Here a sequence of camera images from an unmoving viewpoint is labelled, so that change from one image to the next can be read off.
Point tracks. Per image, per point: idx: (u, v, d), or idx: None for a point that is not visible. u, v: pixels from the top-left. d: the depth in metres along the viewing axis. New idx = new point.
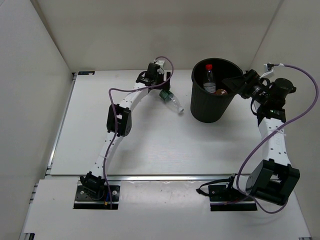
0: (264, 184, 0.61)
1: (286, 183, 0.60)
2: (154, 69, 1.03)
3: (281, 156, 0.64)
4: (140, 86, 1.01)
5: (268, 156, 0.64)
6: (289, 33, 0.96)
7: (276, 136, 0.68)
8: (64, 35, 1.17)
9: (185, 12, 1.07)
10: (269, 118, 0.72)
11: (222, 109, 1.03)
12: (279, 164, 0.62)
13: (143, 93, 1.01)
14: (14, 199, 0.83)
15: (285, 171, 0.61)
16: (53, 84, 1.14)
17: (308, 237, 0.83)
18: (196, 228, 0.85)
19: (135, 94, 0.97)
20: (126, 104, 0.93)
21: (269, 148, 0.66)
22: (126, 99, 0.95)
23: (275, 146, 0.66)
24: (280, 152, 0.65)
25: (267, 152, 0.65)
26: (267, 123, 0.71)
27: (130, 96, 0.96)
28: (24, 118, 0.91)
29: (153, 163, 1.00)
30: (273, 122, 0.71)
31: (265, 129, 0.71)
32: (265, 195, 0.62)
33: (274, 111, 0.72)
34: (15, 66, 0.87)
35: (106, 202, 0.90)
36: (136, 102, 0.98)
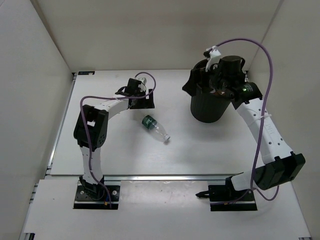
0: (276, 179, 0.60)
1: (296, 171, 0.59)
2: (135, 84, 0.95)
3: (280, 146, 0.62)
4: (120, 96, 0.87)
5: (272, 154, 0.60)
6: (288, 32, 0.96)
7: (266, 124, 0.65)
8: (64, 35, 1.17)
9: (185, 12, 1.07)
10: (248, 102, 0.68)
11: (222, 109, 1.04)
12: (285, 157, 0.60)
13: (122, 104, 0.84)
14: (14, 199, 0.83)
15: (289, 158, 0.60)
16: (53, 84, 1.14)
17: (308, 237, 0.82)
18: (196, 228, 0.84)
19: (115, 101, 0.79)
20: (103, 107, 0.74)
21: (267, 142, 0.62)
22: (104, 103, 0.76)
23: (272, 137, 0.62)
24: (278, 142, 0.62)
25: (269, 150, 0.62)
26: (250, 109, 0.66)
27: (109, 102, 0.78)
28: (24, 118, 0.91)
29: (153, 163, 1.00)
30: (254, 107, 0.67)
31: (250, 118, 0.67)
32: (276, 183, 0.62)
33: (246, 88, 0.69)
34: (15, 66, 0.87)
35: (106, 202, 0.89)
36: (113, 111, 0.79)
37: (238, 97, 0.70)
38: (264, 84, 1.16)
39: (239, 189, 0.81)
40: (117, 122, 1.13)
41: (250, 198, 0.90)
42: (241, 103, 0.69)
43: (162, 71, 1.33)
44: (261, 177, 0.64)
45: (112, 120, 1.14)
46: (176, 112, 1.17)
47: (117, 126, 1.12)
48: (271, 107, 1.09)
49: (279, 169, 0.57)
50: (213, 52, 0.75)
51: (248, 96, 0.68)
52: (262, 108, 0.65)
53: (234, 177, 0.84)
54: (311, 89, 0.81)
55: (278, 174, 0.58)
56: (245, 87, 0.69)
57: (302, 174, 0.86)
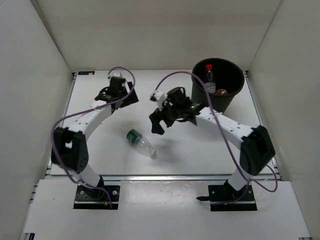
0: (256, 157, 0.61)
1: (265, 140, 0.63)
2: (119, 83, 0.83)
3: (241, 128, 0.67)
4: (99, 103, 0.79)
5: (238, 136, 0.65)
6: (288, 32, 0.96)
7: (220, 119, 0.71)
8: (64, 35, 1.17)
9: (185, 12, 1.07)
10: (199, 113, 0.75)
11: (222, 109, 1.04)
12: (249, 133, 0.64)
13: (105, 110, 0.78)
14: (14, 199, 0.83)
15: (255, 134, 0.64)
16: (53, 85, 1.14)
17: (308, 237, 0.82)
18: (196, 228, 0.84)
19: (93, 113, 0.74)
20: (79, 126, 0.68)
21: (229, 131, 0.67)
22: (79, 121, 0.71)
23: (231, 125, 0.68)
24: (238, 127, 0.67)
25: (233, 135, 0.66)
26: (204, 117, 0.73)
27: (85, 118, 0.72)
28: (24, 118, 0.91)
29: (153, 163, 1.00)
30: (206, 114, 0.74)
31: (208, 123, 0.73)
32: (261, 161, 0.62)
33: (194, 105, 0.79)
34: (15, 66, 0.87)
35: (106, 202, 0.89)
36: (93, 125, 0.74)
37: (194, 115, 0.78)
38: (264, 84, 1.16)
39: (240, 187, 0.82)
40: (117, 122, 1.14)
41: (250, 198, 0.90)
42: (195, 116, 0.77)
43: (162, 71, 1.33)
44: (249, 168, 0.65)
45: (112, 120, 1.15)
46: None
47: (117, 127, 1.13)
48: (271, 107, 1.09)
49: (248, 144, 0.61)
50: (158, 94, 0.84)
51: (199, 108, 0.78)
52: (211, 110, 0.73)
53: (230, 177, 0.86)
54: (310, 89, 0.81)
55: (253, 148, 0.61)
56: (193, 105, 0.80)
57: (302, 174, 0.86)
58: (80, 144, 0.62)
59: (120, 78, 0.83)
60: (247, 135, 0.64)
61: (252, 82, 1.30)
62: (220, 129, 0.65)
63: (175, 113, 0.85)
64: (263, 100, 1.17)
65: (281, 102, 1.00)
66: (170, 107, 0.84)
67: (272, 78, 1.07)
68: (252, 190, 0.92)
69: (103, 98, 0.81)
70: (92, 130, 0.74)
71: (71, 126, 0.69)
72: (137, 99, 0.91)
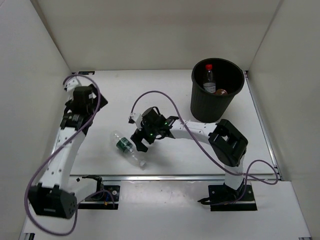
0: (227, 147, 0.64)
1: (229, 129, 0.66)
2: (85, 97, 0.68)
3: (207, 126, 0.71)
4: (67, 132, 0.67)
5: (206, 133, 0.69)
6: (288, 32, 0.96)
7: (189, 124, 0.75)
8: (64, 35, 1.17)
9: (185, 12, 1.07)
10: (171, 126, 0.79)
11: (222, 109, 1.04)
12: (215, 128, 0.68)
13: (78, 138, 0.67)
14: (14, 199, 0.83)
15: (221, 128, 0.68)
16: (53, 85, 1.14)
17: (308, 237, 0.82)
18: (196, 228, 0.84)
19: (64, 153, 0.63)
20: (53, 178, 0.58)
21: (198, 132, 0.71)
22: (51, 170, 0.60)
23: (198, 127, 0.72)
24: (205, 126, 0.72)
25: (203, 135, 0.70)
26: (175, 127, 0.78)
27: (56, 164, 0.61)
28: (24, 118, 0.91)
29: (153, 163, 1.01)
30: (177, 125, 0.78)
31: (181, 132, 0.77)
32: (236, 148, 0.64)
33: (167, 121, 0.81)
34: (15, 66, 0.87)
35: (106, 202, 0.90)
36: (68, 164, 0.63)
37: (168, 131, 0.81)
38: (264, 84, 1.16)
39: (239, 184, 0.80)
40: (117, 123, 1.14)
41: (250, 199, 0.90)
42: (169, 130, 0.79)
43: (162, 71, 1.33)
44: (230, 162, 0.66)
45: (112, 120, 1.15)
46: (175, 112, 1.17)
47: (117, 127, 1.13)
48: (271, 107, 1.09)
49: (214, 137, 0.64)
50: (133, 116, 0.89)
51: (171, 121, 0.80)
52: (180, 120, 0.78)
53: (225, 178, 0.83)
54: (310, 89, 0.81)
55: (220, 140, 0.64)
56: (166, 121, 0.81)
57: (302, 174, 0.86)
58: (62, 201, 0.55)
59: (83, 91, 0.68)
60: (213, 131, 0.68)
61: (252, 82, 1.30)
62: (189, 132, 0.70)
63: (152, 130, 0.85)
64: (263, 100, 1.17)
65: (281, 102, 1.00)
66: (147, 126, 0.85)
67: (272, 78, 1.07)
68: (252, 190, 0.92)
69: (72, 122, 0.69)
70: (70, 168, 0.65)
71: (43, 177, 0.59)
72: (106, 101, 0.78)
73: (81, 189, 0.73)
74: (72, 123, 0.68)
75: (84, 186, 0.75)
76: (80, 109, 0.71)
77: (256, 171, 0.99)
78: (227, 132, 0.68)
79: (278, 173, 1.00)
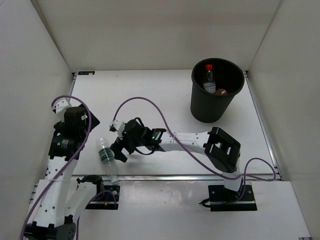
0: (224, 156, 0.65)
1: (222, 136, 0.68)
2: (77, 118, 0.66)
3: (199, 136, 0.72)
4: (57, 163, 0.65)
5: (200, 144, 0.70)
6: (288, 33, 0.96)
7: (181, 136, 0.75)
8: (64, 35, 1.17)
9: (185, 12, 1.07)
10: (160, 140, 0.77)
11: (223, 109, 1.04)
12: (208, 139, 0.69)
13: (69, 167, 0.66)
14: (14, 199, 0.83)
15: (214, 136, 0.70)
16: (53, 85, 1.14)
17: (308, 237, 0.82)
18: (196, 228, 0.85)
19: (55, 188, 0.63)
20: (47, 216, 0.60)
21: (192, 144, 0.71)
22: (44, 207, 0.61)
23: (190, 139, 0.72)
24: (197, 136, 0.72)
25: (197, 146, 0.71)
26: (165, 141, 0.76)
27: (49, 200, 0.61)
28: (24, 118, 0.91)
29: (153, 163, 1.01)
30: (167, 139, 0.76)
31: (172, 145, 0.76)
32: (233, 154, 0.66)
33: (154, 135, 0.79)
34: (15, 66, 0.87)
35: (106, 202, 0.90)
36: (62, 197, 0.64)
37: (157, 145, 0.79)
38: (264, 84, 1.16)
39: (240, 186, 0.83)
40: None
41: (250, 198, 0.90)
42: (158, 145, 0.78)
43: (162, 71, 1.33)
44: (228, 169, 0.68)
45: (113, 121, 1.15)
46: (175, 112, 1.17)
47: None
48: (271, 107, 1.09)
49: (209, 148, 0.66)
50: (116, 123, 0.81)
51: (159, 136, 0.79)
52: (169, 132, 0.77)
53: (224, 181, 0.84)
54: (310, 89, 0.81)
55: (216, 150, 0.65)
56: (153, 135, 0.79)
57: (302, 174, 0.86)
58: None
59: (75, 112, 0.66)
60: (207, 141, 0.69)
61: (252, 82, 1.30)
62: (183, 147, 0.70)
63: (135, 142, 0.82)
64: (263, 100, 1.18)
65: (281, 102, 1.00)
66: (130, 139, 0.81)
67: (272, 78, 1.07)
68: (252, 190, 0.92)
69: (61, 149, 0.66)
70: (65, 196, 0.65)
71: (37, 215, 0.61)
72: (97, 119, 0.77)
73: (78, 206, 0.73)
74: (61, 149, 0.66)
75: (82, 199, 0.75)
76: (71, 132, 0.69)
77: (256, 171, 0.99)
78: (219, 139, 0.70)
79: (278, 173, 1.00)
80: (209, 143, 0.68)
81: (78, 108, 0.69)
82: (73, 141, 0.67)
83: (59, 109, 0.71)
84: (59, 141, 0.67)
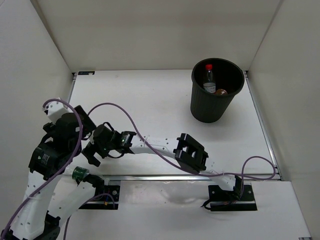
0: (190, 159, 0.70)
1: (190, 141, 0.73)
2: (69, 129, 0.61)
3: (169, 142, 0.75)
4: (37, 178, 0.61)
5: (171, 148, 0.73)
6: (289, 33, 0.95)
7: (149, 139, 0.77)
8: (64, 36, 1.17)
9: (185, 12, 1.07)
10: (130, 144, 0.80)
11: (222, 108, 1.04)
12: (178, 144, 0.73)
13: (49, 185, 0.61)
14: (14, 199, 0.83)
15: (181, 142, 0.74)
16: (53, 85, 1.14)
17: (308, 237, 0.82)
18: (196, 227, 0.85)
19: (32, 205, 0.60)
20: (21, 231, 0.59)
21: (162, 149, 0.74)
22: (20, 220, 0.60)
23: (160, 144, 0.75)
24: (167, 141, 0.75)
25: (167, 151, 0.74)
26: (135, 145, 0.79)
27: (25, 215, 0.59)
28: (24, 118, 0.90)
29: (153, 163, 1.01)
30: (137, 141, 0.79)
31: (142, 149, 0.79)
32: (197, 156, 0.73)
33: (124, 139, 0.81)
34: (15, 66, 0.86)
35: (106, 202, 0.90)
36: (40, 210, 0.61)
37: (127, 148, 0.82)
38: (263, 84, 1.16)
39: (234, 184, 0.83)
40: (117, 123, 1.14)
41: (250, 198, 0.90)
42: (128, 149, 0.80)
43: (162, 71, 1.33)
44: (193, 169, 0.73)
45: (112, 121, 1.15)
46: (175, 112, 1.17)
47: (117, 127, 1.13)
48: (271, 107, 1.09)
49: (178, 153, 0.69)
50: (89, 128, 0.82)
51: (129, 139, 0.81)
52: (140, 137, 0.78)
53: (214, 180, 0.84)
54: (310, 90, 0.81)
55: (184, 155, 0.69)
56: (123, 139, 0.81)
57: (302, 174, 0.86)
58: None
59: (69, 123, 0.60)
60: (176, 146, 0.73)
61: (252, 82, 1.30)
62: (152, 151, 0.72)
63: (105, 146, 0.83)
64: (263, 100, 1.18)
65: (282, 102, 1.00)
66: (100, 144, 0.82)
67: (273, 78, 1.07)
68: (252, 190, 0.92)
69: (41, 164, 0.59)
70: (45, 208, 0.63)
71: (15, 226, 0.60)
72: (90, 124, 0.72)
73: (67, 211, 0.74)
74: (41, 165, 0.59)
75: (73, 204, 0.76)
76: (58, 145, 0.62)
77: (256, 171, 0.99)
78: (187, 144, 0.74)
79: (278, 173, 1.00)
80: (178, 148, 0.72)
81: (72, 117, 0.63)
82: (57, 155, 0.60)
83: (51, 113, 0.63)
84: (41, 153, 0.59)
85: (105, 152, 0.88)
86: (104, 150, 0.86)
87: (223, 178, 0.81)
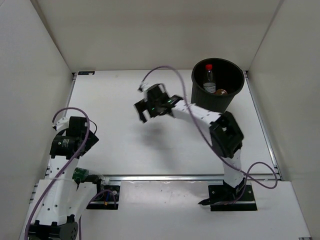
0: (224, 137, 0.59)
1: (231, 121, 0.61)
2: (81, 123, 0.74)
3: (210, 115, 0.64)
4: (59, 162, 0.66)
5: (208, 121, 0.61)
6: (289, 32, 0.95)
7: (193, 107, 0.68)
8: (64, 36, 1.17)
9: (185, 12, 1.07)
10: (175, 105, 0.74)
11: (223, 109, 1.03)
12: (217, 118, 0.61)
13: (71, 167, 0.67)
14: (14, 198, 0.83)
15: (223, 119, 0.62)
16: (53, 85, 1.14)
17: (308, 237, 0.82)
18: (196, 227, 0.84)
19: (57, 186, 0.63)
20: (50, 216, 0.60)
21: (199, 118, 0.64)
22: (46, 206, 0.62)
23: (202, 113, 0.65)
24: (208, 113, 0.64)
25: (204, 121, 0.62)
26: (177, 108, 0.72)
27: (51, 199, 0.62)
28: (24, 118, 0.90)
29: (153, 163, 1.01)
30: (181, 105, 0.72)
31: (182, 114, 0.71)
32: (233, 140, 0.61)
33: (171, 100, 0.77)
34: (15, 66, 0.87)
35: (106, 202, 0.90)
36: (65, 194, 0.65)
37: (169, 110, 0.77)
38: (264, 84, 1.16)
39: (238, 182, 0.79)
40: (117, 123, 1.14)
41: (250, 198, 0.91)
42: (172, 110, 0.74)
43: (162, 71, 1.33)
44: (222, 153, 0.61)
45: (112, 121, 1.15)
46: None
47: (117, 126, 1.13)
48: (271, 107, 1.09)
49: (213, 127, 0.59)
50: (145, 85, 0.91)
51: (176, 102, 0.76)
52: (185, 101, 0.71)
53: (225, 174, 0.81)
54: (311, 89, 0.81)
55: (219, 131, 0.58)
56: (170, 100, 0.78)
57: (302, 174, 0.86)
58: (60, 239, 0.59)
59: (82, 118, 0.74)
60: (216, 120, 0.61)
61: (252, 82, 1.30)
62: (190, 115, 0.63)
63: (155, 105, 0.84)
64: (263, 100, 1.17)
65: (282, 102, 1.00)
66: (150, 101, 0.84)
67: (273, 78, 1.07)
68: (252, 190, 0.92)
69: (62, 148, 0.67)
70: (67, 194, 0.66)
71: (40, 214, 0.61)
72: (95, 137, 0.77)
73: (80, 205, 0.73)
74: (63, 148, 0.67)
75: (83, 199, 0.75)
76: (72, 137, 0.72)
77: (256, 171, 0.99)
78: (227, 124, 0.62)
79: (278, 173, 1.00)
80: (216, 122, 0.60)
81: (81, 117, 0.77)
82: (73, 140, 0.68)
83: (61, 125, 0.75)
84: (60, 139, 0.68)
85: (152, 112, 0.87)
86: (151, 111, 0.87)
87: (234, 174, 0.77)
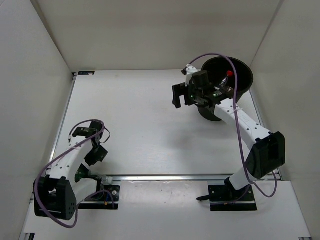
0: (266, 158, 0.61)
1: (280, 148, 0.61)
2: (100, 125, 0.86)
3: (259, 129, 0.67)
4: (77, 140, 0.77)
5: (253, 137, 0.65)
6: (289, 32, 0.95)
7: (241, 115, 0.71)
8: (64, 36, 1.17)
9: (185, 11, 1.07)
10: (220, 103, 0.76)
11: None
12: (265, 136, 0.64)
13: (86, 146, 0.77)
14: (14, 199, 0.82)
15: (271, 139, 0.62)
16: (53, 84, 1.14)
17: (308, 237, 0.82)
18: (196, 227, 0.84)
19: (73, 153, 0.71)
20: (61, 172, 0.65)
21: (245, 129, 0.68)
22: (60, 165, 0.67)
23: (248, 124, 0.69)
24: (256, 127, 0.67)
25: (249, 135, 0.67)
26: (223, 108, 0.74)
27: (65, 161, 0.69)
28: (24, 118, 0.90)
29: (153, 163, 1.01)
30: (226, 105, 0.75)
31: (226, 115, 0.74)
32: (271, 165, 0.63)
33: (216, 94, 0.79)
34: (15, 66, 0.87)
35: (106, 202, 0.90)
36: (76, 163, 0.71)
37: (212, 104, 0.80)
38: (263, 83, 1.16)
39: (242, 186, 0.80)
40: (117, 122, 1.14)
41: (250, 199, 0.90)
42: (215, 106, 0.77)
43: (162, 71, 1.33)
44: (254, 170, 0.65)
45: (112, 121, 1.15)
46: (175, 113, 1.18)
47: (117, 126, 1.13)
48: (271, 107, 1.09)
49: (259, 146, 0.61)
50: (190, 69, 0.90)
51: (220, 98, 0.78)
52: (233, 104, 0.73)
53: (232, 176, 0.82)
54: (310, 89, 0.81)
55: (263, 153, 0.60)
56: (215, 93, 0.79)
57: (302, 174, 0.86)
58: (64, 194, 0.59)
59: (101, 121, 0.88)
60: (262, 137, 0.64)
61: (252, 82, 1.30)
62: (237, 125, 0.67)
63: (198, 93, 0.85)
64: (263, 101, 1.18)
65: (282, 102, 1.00)
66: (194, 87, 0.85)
67: (273, 77, 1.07)
68: (252, 190, 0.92)
69: (84, 132, 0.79)
70: (77, 166, 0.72)
71: (51, 172, 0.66)
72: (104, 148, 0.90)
73: (81, 189, 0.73)
74: (84, 132, 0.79)
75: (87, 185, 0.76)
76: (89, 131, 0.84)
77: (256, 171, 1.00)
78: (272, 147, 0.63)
79: (278, 173, 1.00)
80: (263, 139, 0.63)
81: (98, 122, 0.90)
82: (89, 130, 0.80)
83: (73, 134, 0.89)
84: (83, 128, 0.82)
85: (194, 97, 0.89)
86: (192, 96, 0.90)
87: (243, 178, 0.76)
